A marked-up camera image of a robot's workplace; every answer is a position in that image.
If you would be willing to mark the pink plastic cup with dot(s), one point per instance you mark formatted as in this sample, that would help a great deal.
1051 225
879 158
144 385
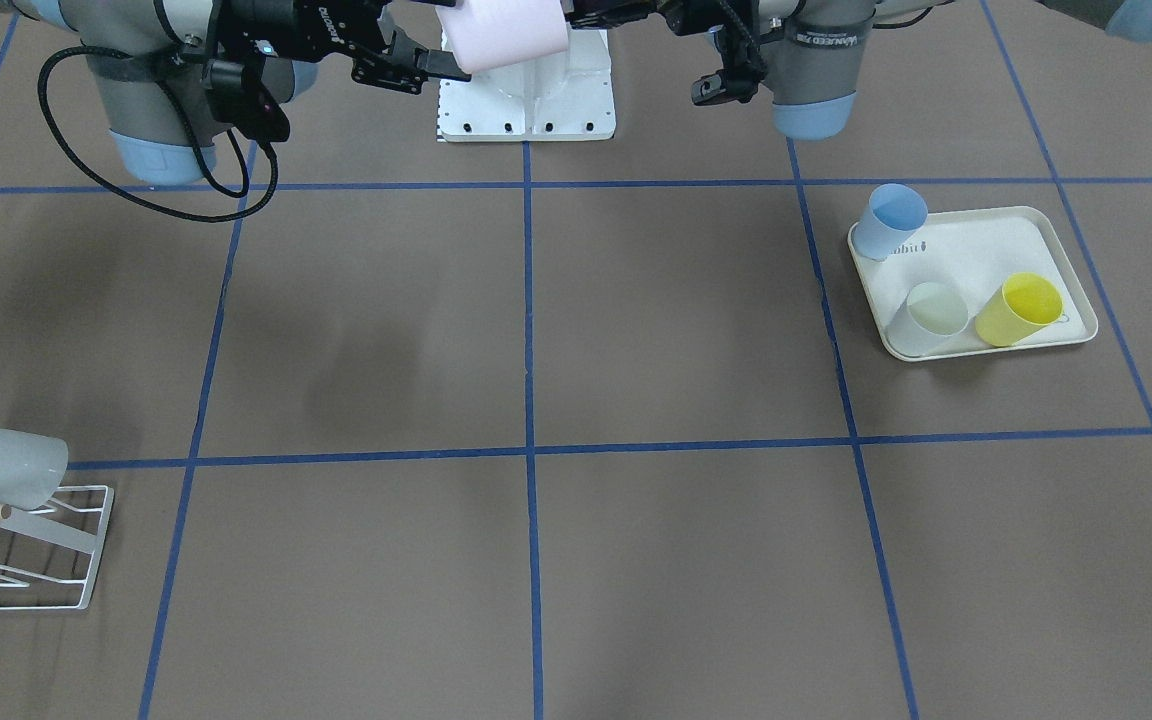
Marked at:
487 35

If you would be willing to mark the white wire cup rack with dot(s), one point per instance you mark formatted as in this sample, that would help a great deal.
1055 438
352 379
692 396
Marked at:
50 557

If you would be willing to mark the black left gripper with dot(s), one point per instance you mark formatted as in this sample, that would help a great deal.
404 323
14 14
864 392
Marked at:
658 17

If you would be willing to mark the cream plastic tray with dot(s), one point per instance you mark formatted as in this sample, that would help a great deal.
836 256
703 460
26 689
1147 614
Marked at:
973 252

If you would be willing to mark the pale green plastic cup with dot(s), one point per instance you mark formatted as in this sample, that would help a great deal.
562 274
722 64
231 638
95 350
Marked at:
931 314

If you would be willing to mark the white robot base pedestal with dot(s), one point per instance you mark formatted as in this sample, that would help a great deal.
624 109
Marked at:
563 97

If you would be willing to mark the yellow plastic cup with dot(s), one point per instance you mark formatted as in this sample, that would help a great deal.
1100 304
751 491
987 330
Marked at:
1023 305

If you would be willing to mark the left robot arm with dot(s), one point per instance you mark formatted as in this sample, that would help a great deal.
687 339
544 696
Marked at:
806 54

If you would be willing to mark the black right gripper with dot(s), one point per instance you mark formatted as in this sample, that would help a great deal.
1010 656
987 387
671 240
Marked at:
308 27

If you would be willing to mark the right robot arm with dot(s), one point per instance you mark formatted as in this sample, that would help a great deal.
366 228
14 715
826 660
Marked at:
173 75

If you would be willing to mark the blue plastic cup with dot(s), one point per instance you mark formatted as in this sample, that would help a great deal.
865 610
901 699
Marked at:
893 214

